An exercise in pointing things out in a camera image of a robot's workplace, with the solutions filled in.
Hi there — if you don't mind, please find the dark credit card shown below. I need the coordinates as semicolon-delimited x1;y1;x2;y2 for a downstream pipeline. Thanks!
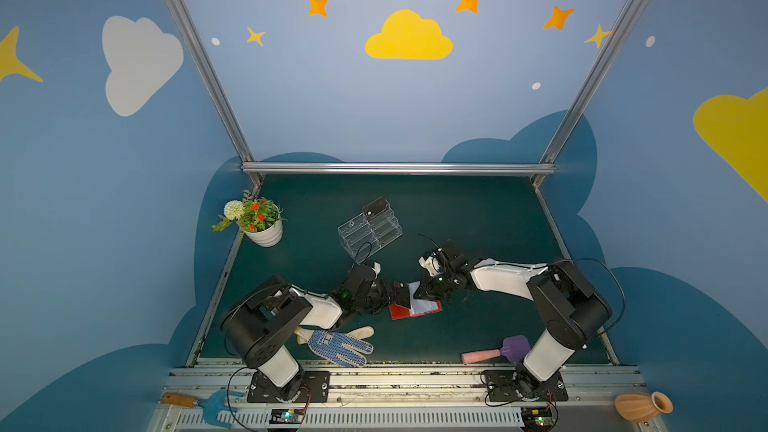
392;281;412;309
362;197;392;221

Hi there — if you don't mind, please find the red card holder wallet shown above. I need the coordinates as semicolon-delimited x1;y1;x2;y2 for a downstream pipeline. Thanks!
389;282;443;321

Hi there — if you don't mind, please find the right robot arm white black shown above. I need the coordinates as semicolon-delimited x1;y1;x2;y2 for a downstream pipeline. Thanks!
414;241;613;388

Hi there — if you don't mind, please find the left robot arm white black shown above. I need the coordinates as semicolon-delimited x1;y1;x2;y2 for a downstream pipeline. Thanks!
220;263;410;397

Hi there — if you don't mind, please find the clear acrylic card organizer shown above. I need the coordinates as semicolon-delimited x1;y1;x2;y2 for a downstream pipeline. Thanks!
337;208;403;263

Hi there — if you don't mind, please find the blue dotted work glove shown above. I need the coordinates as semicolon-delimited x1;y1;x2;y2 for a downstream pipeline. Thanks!
295;326;375;368

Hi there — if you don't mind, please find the purple pink toy shovel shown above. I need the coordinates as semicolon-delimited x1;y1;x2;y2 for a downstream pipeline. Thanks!
461;335;532;364

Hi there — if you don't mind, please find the white pot with flowers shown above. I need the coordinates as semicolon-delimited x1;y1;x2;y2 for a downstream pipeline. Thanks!
212;190;284;248

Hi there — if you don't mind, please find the left green circuit board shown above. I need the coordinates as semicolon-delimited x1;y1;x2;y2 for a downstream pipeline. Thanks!
269;409;305;426

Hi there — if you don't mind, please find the green circuit board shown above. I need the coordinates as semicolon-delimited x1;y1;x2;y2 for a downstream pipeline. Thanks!
269;409;305;426
521;408;558;432

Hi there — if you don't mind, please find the horizontal aluminium back bar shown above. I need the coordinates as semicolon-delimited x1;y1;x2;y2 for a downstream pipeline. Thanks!
241;161;556;176

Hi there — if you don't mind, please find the right green circuit board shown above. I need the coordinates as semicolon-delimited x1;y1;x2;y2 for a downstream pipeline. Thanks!
521;408;558;432

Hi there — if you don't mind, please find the terracotta clay vase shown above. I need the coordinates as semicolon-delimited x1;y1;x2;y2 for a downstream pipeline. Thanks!
614;392;674;423

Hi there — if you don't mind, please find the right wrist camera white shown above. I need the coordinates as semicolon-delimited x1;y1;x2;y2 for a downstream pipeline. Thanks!
419;255;442;277

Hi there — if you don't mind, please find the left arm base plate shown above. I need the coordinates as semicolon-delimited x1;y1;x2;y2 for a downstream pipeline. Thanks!
246;369;330;404

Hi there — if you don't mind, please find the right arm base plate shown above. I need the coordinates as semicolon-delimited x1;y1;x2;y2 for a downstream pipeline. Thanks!
480;369;569;403

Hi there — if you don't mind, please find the blue fork wooden handle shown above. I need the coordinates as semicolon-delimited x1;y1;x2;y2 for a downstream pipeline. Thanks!
160;390;237;429

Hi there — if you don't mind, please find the aluminium rail frame front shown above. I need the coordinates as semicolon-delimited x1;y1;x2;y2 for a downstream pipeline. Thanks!
148;359;667;431

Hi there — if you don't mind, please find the right diagonal aluminium post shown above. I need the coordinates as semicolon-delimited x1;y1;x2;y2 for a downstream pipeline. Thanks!
531;0;650;190

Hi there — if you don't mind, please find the diagonal aluminium post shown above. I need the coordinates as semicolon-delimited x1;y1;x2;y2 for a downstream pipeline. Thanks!
164;0;253;166
531;0;650;190

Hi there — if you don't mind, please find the left diagonal aluminium post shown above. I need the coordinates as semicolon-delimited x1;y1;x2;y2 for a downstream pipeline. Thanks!
164;0;253;166

